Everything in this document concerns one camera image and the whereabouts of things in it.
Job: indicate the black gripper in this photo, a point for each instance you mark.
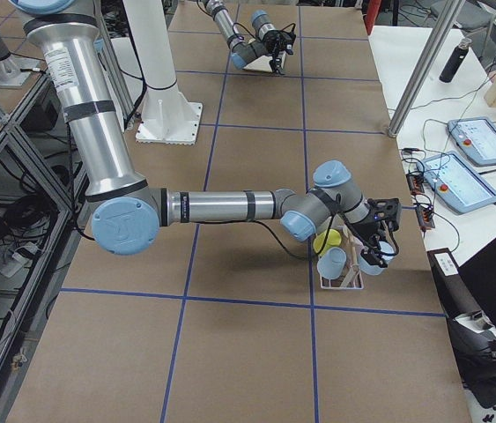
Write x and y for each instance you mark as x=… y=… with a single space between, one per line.
x=367 y=228
x=277 y=44

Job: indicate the light blue plastic cup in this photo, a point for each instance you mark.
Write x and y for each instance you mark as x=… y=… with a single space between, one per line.
x=373 y=261

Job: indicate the yellow plastic cup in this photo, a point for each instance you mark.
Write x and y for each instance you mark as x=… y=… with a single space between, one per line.
x=326 y=240

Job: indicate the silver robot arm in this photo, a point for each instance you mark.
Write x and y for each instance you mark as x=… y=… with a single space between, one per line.
x=239 y=31
x=129 y=213

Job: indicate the cream serving tray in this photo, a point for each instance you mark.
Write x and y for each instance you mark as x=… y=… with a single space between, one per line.
x=262 y=64

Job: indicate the near teach pendant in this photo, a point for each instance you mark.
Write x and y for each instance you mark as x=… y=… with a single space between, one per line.
x=456 y=182

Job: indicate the teach pendant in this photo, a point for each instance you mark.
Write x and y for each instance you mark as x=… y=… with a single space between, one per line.
x=456 y=182
x=476 y=138

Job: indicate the black monitor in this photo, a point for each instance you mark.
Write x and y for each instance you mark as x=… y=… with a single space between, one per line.
x=468 y=295

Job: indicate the far teach pendant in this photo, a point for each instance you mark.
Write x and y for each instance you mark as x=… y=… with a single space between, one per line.
x=476 y=138

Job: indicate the black water bottle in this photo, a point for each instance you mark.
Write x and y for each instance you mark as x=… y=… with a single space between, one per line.
x=455 y=60

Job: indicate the white wire cup rack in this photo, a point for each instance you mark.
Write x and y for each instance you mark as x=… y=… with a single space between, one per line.
x=351 y=278

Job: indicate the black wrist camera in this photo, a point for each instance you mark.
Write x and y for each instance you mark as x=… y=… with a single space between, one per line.
x=387 y=210

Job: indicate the aluminium frame post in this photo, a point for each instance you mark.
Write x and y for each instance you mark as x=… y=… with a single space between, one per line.
x=434 y=43

